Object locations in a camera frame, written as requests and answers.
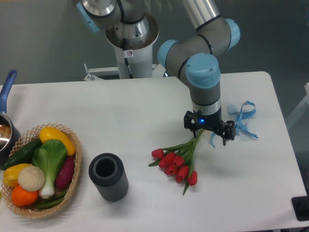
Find green bok choy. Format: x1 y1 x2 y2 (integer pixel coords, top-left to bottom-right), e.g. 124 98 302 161
32 139 67 199

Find orange fruit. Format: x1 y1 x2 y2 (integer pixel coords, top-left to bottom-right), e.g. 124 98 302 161
11 185 38 206

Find grey ribbed vase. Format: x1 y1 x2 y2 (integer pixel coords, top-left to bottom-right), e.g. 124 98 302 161
88 153 128 202

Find blue handled saucepan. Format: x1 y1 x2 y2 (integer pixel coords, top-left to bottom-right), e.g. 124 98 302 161
0 70 20 165

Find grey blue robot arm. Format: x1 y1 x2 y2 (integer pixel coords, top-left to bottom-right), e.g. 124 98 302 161
77 0 240 142

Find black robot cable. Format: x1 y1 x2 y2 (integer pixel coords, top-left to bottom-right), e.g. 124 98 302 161
122 38 134 79

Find yellow bell pepper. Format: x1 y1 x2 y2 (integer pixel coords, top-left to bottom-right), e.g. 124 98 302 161
3 163 31 188

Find green cucumber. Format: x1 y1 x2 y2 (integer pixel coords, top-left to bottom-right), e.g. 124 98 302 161
0 138 42 170

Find purple sweet potato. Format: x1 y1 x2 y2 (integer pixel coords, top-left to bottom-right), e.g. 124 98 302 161
55 156 75 189

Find green bean pods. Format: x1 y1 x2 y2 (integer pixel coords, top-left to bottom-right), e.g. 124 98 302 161
35 192 66 210

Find woven wicker basket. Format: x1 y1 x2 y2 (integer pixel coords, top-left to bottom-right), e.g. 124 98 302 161
1 123 82 218

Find red tulip bouquet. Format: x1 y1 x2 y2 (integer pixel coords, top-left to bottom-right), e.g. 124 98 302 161
148 129 204 194

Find black device at edge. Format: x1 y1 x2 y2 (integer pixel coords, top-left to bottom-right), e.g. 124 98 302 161
291 196 309 221

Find cream white bun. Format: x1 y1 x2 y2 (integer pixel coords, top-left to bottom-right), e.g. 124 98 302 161
17 165 45 192

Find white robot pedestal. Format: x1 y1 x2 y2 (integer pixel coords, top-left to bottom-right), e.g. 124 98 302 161
84 13 167 82

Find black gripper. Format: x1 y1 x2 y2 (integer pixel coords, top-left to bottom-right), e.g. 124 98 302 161
183 109 236 145

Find blue ribbon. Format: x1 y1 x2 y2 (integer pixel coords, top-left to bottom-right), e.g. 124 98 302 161
210 101 259 148

